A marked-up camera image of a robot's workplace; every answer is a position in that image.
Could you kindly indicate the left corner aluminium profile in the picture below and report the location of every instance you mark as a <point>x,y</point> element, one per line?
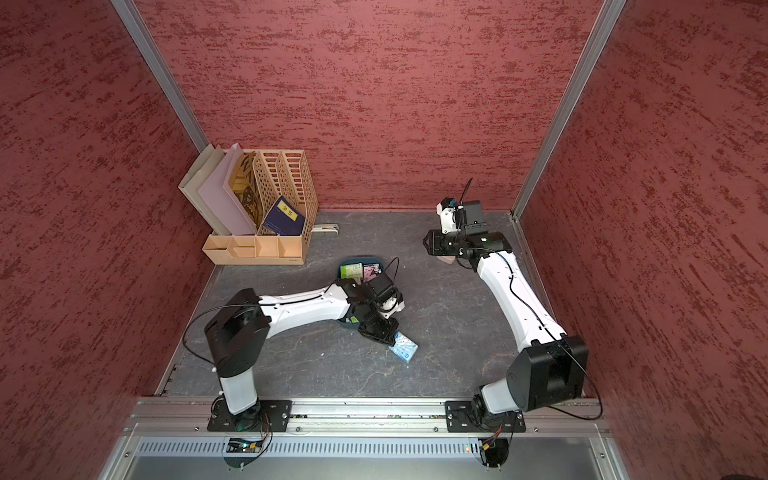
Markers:
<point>142,38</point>

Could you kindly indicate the aluminium front rail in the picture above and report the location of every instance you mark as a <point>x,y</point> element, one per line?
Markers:
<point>359,417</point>

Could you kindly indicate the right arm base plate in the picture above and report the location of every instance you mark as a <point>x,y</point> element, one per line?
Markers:
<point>462,415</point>

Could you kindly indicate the gold patterned book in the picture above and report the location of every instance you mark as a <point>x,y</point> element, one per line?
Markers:
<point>244,185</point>

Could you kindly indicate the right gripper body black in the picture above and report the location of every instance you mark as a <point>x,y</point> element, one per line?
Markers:
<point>446,244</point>

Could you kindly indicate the right corner aluminium profile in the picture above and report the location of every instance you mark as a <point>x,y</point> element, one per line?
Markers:
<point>604,24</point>

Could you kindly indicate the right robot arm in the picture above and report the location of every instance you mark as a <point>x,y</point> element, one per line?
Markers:
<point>550,366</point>

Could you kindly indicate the blue tissue pack bottom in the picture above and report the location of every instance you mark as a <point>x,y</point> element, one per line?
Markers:
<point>404,348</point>

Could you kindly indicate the pink tissue pack bottom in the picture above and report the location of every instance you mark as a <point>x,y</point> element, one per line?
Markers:
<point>371,271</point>

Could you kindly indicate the teal storage box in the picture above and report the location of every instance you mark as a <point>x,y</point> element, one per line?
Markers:
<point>370,295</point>

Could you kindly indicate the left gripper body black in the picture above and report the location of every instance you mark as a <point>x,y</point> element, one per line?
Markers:
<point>378,327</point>

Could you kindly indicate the corner aluminium profile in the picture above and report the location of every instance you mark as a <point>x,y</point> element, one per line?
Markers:
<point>604,24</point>
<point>142,38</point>

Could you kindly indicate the beige file organizer rack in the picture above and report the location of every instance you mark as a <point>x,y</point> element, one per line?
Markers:
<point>269,206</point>

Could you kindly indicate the navy blue book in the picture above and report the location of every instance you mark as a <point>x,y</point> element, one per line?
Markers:
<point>283,219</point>

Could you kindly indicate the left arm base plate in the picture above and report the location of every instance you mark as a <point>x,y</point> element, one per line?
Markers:
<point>264,417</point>

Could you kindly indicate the pink folder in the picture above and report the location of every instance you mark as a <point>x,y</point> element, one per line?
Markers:
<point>218,197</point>

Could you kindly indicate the green tissue pack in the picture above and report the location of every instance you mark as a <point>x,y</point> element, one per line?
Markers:
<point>351,271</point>

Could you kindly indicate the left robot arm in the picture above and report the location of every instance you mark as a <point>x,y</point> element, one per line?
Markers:
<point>238,331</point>

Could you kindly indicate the left circuit board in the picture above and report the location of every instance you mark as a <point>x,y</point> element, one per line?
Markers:
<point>244,446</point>

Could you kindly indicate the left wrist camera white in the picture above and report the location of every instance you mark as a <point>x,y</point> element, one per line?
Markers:
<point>392,305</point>

